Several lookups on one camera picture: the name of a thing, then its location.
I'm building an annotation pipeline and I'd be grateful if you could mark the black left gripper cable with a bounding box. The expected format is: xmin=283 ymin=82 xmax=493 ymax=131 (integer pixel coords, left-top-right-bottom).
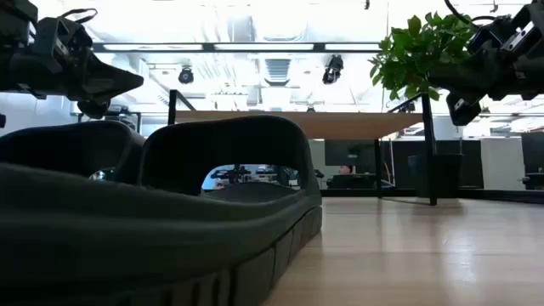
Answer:
xmin=59 ymin=7 xmax=99 ymax=25

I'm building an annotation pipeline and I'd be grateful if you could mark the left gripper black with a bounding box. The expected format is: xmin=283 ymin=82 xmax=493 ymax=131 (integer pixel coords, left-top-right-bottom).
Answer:
xmin=12 ymin=8 xmax=145 ymax=103

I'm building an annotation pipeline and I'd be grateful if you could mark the black metal rig frame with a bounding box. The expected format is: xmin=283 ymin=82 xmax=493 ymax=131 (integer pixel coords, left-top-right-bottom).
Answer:
xmin=320 ymin=188 xmax=544 ymax=205

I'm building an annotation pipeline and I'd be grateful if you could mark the black rubber slide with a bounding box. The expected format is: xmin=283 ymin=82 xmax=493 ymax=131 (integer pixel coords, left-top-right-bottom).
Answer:
xmin=0 ymin=114 xmax=324 ymax=306
xmin=0 ymin=120 xmax=146 ymax=184

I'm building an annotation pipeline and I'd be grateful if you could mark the wooden shelf black metal frame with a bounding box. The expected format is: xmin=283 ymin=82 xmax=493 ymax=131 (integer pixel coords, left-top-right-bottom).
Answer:
xmin=167 ymin=88 xmax=439 ymax=207

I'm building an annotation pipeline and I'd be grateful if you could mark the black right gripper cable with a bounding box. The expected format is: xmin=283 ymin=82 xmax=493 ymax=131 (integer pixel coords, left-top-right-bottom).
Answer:
xmin=444 ymin=0 xmax=499 ymax=26

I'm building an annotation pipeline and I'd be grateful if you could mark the black ceiling spotlight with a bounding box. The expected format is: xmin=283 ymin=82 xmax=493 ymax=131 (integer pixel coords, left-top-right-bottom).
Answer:
xmin=178 ymin=65 xmax=196 ymax=85
xmin=321 ymin=54 xmax=345 ymax=86

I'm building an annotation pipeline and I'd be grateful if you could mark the background robot workstation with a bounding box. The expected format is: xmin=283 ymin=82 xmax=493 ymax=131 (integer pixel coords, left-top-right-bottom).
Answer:
xmin=202 ymin=164 xmax=301 ymax=190

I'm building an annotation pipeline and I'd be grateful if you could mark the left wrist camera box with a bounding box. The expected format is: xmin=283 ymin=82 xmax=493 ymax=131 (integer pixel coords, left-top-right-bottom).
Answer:
xmin=76 ymin=99 xmax=111 ymax=120

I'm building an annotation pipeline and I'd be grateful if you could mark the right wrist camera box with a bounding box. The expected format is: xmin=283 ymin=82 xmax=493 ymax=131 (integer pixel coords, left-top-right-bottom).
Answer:
xmin=445 ymin=91 xmax=484 ymax=127

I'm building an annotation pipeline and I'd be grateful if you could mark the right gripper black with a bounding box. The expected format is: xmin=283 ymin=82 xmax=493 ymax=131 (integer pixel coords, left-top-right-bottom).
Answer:
xmin=428 ymin=15 xmax=544 ymax=102

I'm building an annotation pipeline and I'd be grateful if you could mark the black cabinet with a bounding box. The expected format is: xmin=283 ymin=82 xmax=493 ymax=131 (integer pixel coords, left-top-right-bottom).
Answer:
xmin=389 ymin=139 xmax=485 ymax=190

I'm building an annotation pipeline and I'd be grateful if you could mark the black monitor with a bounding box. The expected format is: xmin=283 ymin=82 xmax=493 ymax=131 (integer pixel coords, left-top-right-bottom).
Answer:
xmin=324 ymin=139 xmax=377 ymax=167

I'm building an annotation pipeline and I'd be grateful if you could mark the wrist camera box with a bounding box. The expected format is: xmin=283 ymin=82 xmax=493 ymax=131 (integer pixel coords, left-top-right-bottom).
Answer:
xmin=445 ymin=91 xmax=484 ymax=127
xmin=76 ymin=99 xmax=111 ymax=120

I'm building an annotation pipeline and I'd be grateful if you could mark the green leafy plant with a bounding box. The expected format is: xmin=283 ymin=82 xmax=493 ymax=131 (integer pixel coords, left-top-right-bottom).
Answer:
xmin=368 ymin=11 xmax=490 ymax=102

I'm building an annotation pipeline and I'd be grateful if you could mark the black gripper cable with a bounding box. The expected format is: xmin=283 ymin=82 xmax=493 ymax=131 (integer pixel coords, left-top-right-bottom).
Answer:
xmin=444 ymin=0 xmax=499 ymax=26
xmin=59 ymin=7 xmax=99 ymax=25

